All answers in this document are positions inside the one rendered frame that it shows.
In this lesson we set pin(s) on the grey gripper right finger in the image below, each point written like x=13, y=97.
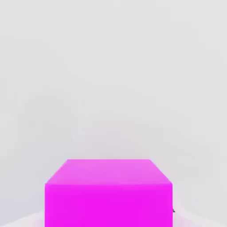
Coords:
x=182, y=221

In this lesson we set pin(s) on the small magenta cube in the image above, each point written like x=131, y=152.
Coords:
x=108, y=204

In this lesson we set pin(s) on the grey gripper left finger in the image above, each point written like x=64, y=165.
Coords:
x=33, y=221

